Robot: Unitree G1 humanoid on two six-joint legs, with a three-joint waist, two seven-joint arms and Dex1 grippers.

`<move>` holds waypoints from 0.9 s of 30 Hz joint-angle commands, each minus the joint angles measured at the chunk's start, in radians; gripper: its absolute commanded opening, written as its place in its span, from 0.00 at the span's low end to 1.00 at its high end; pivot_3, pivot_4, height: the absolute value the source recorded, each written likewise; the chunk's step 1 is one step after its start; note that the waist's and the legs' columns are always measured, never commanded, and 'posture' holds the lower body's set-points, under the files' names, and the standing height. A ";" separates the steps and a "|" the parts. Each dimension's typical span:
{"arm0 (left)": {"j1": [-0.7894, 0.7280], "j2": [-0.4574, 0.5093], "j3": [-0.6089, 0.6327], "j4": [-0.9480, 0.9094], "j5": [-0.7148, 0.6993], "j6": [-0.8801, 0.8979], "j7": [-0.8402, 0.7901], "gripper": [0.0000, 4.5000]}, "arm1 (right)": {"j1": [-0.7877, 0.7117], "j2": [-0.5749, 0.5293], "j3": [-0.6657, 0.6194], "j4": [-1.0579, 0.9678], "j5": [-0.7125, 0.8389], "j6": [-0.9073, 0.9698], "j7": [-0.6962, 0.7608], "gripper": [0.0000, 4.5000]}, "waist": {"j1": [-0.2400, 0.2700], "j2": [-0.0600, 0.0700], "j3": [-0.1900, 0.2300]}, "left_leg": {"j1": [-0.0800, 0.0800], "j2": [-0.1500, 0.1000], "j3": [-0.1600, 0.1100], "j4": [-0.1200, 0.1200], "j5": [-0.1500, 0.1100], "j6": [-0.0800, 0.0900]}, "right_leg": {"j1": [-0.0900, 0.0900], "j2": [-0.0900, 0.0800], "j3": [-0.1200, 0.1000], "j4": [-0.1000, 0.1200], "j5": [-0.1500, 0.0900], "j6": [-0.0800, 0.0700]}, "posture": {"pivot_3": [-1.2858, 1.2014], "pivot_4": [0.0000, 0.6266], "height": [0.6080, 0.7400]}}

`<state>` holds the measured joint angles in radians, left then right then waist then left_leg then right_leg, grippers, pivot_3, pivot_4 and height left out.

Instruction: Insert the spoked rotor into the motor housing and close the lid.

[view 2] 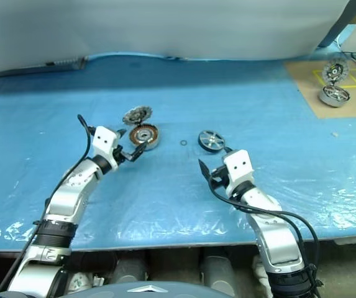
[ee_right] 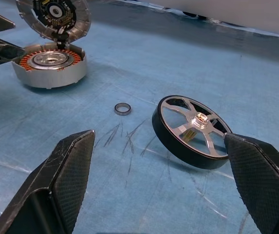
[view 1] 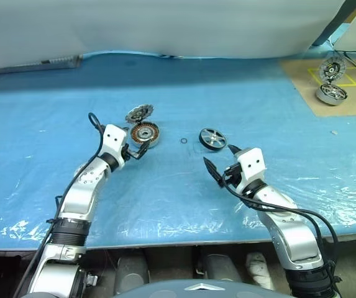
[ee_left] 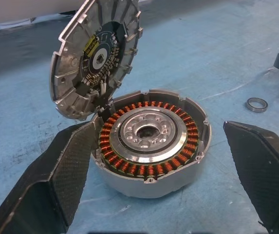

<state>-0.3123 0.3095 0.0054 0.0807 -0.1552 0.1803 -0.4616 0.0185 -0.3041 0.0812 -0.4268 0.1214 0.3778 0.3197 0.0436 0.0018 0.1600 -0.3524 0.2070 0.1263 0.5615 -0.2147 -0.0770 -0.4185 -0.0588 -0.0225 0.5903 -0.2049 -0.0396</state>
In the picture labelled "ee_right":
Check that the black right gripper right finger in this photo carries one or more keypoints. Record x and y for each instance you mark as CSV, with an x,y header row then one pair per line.
x,y
265,185

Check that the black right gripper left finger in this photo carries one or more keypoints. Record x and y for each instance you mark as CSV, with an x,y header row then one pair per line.
x,y
56,195

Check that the black rotor with silver spokes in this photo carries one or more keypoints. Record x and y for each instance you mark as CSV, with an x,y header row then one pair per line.
x,y
163,131

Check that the silver motor housing copper coils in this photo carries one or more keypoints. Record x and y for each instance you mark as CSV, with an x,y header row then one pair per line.
x,y
56,78

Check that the silver motor cover circuit board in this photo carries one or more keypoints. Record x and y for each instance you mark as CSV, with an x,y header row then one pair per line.
x,y
80,26

